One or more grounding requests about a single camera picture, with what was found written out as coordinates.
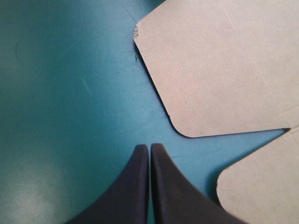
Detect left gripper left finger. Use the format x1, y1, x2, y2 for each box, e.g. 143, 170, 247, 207
66, 144, 150, 224

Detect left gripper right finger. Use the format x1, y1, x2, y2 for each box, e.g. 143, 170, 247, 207
150, 143, 236, 224

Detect brown cardboard box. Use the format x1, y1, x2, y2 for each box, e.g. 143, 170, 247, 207
133, 0, 299, 224

